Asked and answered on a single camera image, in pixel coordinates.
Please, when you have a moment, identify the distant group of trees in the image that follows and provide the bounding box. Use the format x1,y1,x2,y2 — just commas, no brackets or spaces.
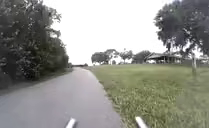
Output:
90,48,152,66

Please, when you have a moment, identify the grass field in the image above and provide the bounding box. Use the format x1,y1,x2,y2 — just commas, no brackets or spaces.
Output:
86,63,209,128

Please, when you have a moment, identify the low building with porch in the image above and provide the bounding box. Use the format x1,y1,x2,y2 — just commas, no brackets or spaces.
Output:
145,51,184,65

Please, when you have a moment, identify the grey asphalt path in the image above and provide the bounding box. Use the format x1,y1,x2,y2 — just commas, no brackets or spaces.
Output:
0,67,123,128

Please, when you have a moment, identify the robot's own part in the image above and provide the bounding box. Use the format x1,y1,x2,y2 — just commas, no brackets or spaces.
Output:
65,117,77,128
135,116,149,128

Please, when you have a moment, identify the row of bushes and trees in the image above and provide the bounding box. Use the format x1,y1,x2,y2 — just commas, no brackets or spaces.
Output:
0,0,70,91

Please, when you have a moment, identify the large dark tree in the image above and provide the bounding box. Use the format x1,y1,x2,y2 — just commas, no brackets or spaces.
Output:
153,0,209,75

